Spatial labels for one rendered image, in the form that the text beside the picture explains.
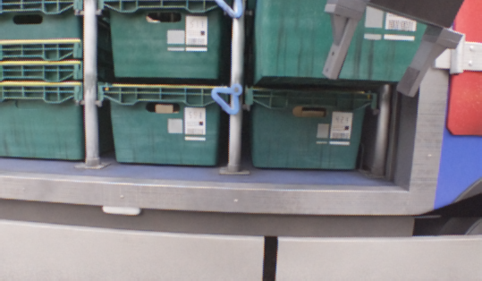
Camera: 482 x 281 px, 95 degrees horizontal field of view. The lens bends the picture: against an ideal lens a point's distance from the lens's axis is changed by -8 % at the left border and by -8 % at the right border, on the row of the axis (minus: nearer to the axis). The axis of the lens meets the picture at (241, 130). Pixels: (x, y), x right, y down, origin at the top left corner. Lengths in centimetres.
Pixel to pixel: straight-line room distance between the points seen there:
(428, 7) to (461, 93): 42
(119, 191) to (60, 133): 36
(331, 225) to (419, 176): 26
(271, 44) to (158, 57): 41
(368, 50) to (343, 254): 51
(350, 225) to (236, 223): 30
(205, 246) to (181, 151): 29
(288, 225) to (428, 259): 40
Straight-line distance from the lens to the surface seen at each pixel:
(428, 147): 75
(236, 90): 69
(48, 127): 98
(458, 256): 93
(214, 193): 62
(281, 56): 50
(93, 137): 86
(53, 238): 86
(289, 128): 76
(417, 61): 44
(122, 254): 77
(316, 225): 70
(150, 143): 81
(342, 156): 83
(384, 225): 77
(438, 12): 41
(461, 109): 79
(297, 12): 51
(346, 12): 35
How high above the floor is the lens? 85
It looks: 6 degrees down
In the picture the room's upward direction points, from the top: 2 degrees clockwise
